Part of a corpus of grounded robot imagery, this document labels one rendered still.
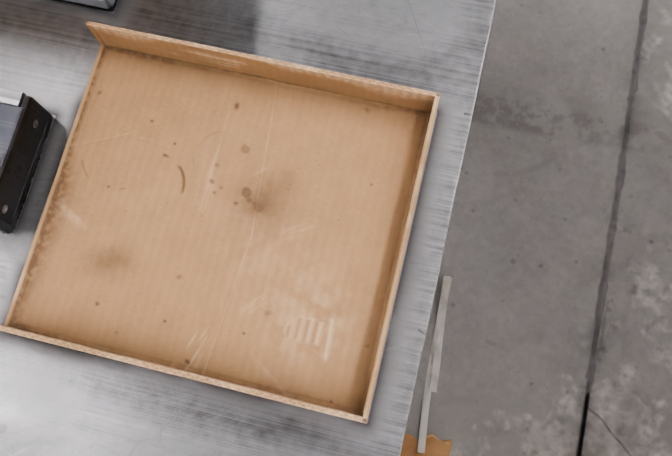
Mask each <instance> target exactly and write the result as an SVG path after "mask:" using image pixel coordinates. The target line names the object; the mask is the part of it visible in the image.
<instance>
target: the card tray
mask: <svg viewBox="0 0 672 456"><path fill-rule="evenodd" d="M86 25H87V27H88V28H89V29H90V31H91V32H92V33H93V35H94V36H95V37H96V39H97V40H98V41H99V43H100V44H101V46H100V48H99V51H98V54H97V57H96V60H95V63H94V66H93V69H92V72H91V74H90V77H89V80H88V83H87V86H86V89H85V92H84V95H83V98H82V100H81V103H80V106H79V109H78V112H77V115H76V118H75V121H74V124H73V126H72V129H71V132H70V135H69V138H68V141H67V144H66V147H65V150H64V152H63V155H62V158H61V161H60V164H59V167H58V170H57V173H56V176H55V178H54V181H53V184H52V187H51V190H50V193H49V196H48V199H47V201H46V204H45V207H44V210H43V213H42V216H41V219H40V222H39V225H38V227H37V230H36V233H35V236H34V239H33V242H32V245H31V248H30V251H29V253H28V256H27V259H26V262H25V265H24V268H23V271H22V274H21V277H20V279H19V282H18V285H17V288H16V291H15V294H14V297H13V300H12V303H11V305H10V308H9V311H8V314H7V317H6V320H5V323H4V325H0V331H3V332H7V333H11V334H15V335H19V336H23V337H27V338H31V339H35V340H39V341H42V342H46V343H50V344H54V345H58V346H62V347H66V348H70V349H74V350H78V351H82V352H86V353H90V354H94V355H98V356H102V357H106V358H109V359H113V360H117V361H121V362H125V363H129V364H133V365H137V366H141V367H145V368H149V369H153V370H157V371H161V372H165V373H169V374H172V375H176V376H180V377H184V378H188V379H192V380H196V381H200V382H204V383H208V384H212V385H216V386H220V387H224V388H228V389H232V390H236V391H239V392H243V393H247V394H251V395H255V396H259V397H263V398H267V399H271V400H275V401H279V402H283V403H287V404H291V405H295V406H299V407H302V408H306V409H310V410H314V411H318V412H322V413H326V414H330V415H334V416H338V417H342V418H346V419H350V420H354V421H358V422H362V423H367V419H368V415H369V410H370V406H371V401H372V397H373V393H374V388H375V384H376V379H377V375H378V370H379V366H380V361H381V357H382V353H383V348H384V344H385V339H386V335H387V330H388V326H389V321H390V317H391V313H392V308H393V304H394V299H395V295H396V290H397V286H398V281H399V277H400V272H401V268H402V264H403V259H404V255H405V250H406V246H407V241H408V237H409V232H410V228H411V224H412V219H413V215H414V210H415V206H416V201H417V197H418V192H419V188H420V184H421V179H422V175H423V170H424V166H425V161H426V157H427V152H428V148H429V143H430V139H431V135H432V130H433V126H434V121H435V117H436V112H437V108H438V103H439V98H440V93H436V92H431V91H426V90H421V89H416V88H411V87H407V86H402V85H397V84H392V83H387V82H382V81H377V80H372V79H368V78H363V77H358V76H353V75H348V74H343V73H338V72H333V71H329V70H324V69H319V68H314V67H309V66H304V65H299V64H294V63H290V62H285V61H280V60H275V59H270V58H265V57H260V56H255V55H251V54H246V53H241V52H236V51H231V50H226V49H221V48H216V47H212V46H207V45H202V44H197V43H192V42H187V41H182V40H178V39H173V38H168V37H163V36H158V35H153V34H148V33H143V32H139V31H134V30H129V29H124V28H119V27H114V26H109V25H104V24H100V23H95V22H90V21H87V23H86Z"/></svg>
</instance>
